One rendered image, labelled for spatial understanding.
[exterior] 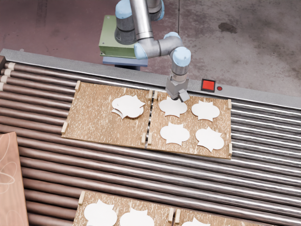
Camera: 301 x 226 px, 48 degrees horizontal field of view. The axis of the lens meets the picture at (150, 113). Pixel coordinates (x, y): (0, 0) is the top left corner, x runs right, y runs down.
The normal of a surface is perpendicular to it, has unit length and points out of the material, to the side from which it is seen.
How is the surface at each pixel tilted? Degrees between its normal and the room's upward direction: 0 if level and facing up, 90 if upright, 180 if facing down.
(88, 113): 0
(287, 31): 0
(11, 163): 0
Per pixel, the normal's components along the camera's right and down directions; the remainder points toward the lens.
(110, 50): -0.06, 0.82
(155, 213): 0.04, -0.56
